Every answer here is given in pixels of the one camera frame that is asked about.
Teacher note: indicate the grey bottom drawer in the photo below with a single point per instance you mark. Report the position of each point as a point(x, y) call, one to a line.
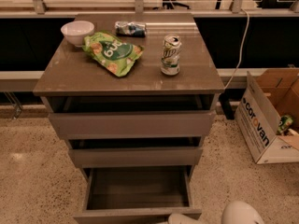
point(136, 195)

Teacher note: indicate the grey drawer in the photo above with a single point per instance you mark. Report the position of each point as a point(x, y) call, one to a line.
point(136, 195)
point(128, 117)
point(96, 153)

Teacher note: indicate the grey drawer cabinet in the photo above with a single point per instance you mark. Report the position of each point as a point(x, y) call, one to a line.
point(72, 72)

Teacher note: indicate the grey top drawer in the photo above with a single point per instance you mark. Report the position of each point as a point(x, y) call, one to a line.
point(128, 117)

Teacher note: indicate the grey middle drawer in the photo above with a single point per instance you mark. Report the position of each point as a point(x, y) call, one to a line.
point(96, 153)

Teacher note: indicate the white green soda can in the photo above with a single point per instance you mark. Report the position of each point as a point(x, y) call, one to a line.
point(171, 52)

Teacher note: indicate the green snack bag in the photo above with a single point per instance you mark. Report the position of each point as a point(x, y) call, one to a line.
point(117, 56)

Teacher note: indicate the white bowl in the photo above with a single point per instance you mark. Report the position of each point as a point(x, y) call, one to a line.
point(75, 31)

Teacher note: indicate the white cardboard box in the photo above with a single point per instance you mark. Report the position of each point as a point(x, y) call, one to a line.
point(266, 99)

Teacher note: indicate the green can in box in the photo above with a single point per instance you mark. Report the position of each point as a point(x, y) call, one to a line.
point(285, 123)

